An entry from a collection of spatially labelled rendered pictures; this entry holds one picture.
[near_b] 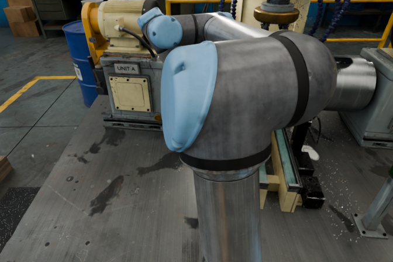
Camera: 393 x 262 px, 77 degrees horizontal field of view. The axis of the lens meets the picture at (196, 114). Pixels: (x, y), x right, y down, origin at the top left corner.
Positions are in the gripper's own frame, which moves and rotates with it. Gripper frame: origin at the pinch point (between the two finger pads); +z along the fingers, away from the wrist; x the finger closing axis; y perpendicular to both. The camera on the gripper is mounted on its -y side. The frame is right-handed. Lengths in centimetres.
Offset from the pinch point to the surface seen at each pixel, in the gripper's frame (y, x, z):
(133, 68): 22.8, 26.0, -19.7
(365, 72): 29, -55, 25
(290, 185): -14.4, -17.1, 26.9
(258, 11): 37.3, -27.1, -13.5
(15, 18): 407, 406, -146
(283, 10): 35, -36, -10
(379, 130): 24, -54, 52
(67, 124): 123, 189, 18
